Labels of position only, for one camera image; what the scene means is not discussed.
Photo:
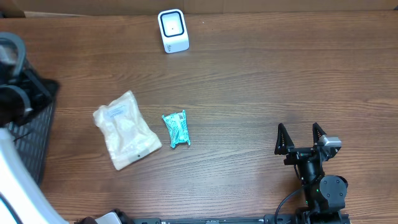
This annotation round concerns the brown cardboard backdrop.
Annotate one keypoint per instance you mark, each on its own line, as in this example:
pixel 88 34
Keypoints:
pixel 18 8

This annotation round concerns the grey plastic mesh basket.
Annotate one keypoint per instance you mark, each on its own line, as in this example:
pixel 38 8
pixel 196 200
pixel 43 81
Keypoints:
pixel 27 105

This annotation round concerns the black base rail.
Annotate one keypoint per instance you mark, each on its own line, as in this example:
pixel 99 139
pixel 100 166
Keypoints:
pixel 266 219

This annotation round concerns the teal crinkled snack packet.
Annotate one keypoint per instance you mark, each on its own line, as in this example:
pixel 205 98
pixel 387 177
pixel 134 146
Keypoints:
pixel 176 124

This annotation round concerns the clear white plastic pouch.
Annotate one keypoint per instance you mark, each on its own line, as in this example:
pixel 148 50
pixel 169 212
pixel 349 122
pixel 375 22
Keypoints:
pixel 127 136

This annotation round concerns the white barcode scanner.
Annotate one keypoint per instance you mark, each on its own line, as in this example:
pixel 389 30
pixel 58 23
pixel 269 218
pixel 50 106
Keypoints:
pixel 173 31

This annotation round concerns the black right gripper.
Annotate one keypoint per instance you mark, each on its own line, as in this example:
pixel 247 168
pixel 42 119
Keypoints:
pixel 284 145

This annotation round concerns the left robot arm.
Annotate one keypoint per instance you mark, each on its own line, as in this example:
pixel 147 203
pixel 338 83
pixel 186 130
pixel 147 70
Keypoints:
pixel 22 201

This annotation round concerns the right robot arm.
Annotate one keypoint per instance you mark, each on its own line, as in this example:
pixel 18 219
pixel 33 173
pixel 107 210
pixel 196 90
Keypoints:
pixel 324 194

